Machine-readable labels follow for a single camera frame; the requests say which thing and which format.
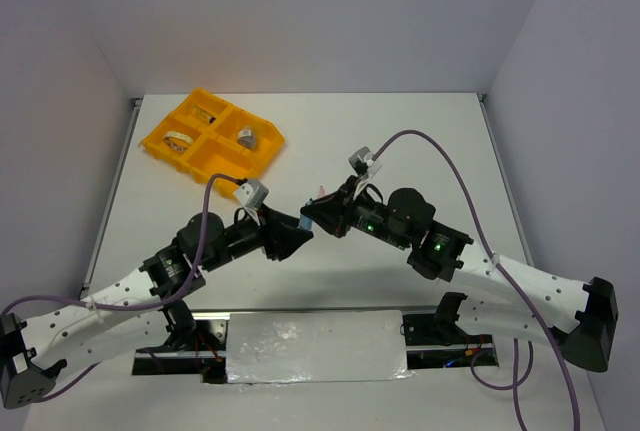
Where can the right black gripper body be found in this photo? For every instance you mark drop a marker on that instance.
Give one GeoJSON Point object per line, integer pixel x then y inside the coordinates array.
{"type": "Point", "coordinates": [368, 216]}

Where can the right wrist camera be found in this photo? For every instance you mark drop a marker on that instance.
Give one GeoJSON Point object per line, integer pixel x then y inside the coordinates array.
{"type": "Point", "coordinates": [364, 164]}

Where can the clear tape roll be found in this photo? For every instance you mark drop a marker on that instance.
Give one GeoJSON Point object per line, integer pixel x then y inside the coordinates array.
{"type": "Point", "coordinates": [178, 142]}

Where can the silver foil covered plate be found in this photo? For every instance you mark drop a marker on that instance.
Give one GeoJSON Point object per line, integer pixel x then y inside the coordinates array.
{"type": "Point", "coordinates": [316, 347]}

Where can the blue highlighter pen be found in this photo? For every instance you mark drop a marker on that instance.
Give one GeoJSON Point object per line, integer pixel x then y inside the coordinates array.
{"type": "Point", "coordinates": [305, 223]}

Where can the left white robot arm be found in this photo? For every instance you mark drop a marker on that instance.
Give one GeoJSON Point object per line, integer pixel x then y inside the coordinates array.
{"type": "Point", "coordinates": [144, 309]}

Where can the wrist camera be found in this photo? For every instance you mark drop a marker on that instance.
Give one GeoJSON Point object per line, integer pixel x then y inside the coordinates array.
{"type": "Point", "coordinates": [364, 164]}
{"type": "Point", "coordinates": [251, 194]}

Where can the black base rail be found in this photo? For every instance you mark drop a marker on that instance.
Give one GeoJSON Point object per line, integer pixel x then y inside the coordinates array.
{"type": "Point", "coordinates": [204, 356]}

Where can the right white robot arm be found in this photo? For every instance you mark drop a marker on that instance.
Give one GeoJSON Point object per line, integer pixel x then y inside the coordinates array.
{"type": "Point", "coordinates": [491, 294]}

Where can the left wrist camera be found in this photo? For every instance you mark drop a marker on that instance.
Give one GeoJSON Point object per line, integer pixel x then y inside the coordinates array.
{"type": "Point", "coordinates": [251, 194]}

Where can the jar of paper clips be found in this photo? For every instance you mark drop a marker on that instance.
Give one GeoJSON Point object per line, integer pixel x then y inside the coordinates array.
{"type": "Point", "coordinates": [246, 138]}

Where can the yellow compartment tray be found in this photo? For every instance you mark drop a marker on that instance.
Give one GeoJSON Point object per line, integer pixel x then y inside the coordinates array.
{"type": "Point", "coordinates": [215, 149]}

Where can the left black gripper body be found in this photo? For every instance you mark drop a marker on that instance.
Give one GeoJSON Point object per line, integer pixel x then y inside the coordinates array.
{"type": "Point", "coordinates": [242, 238]}

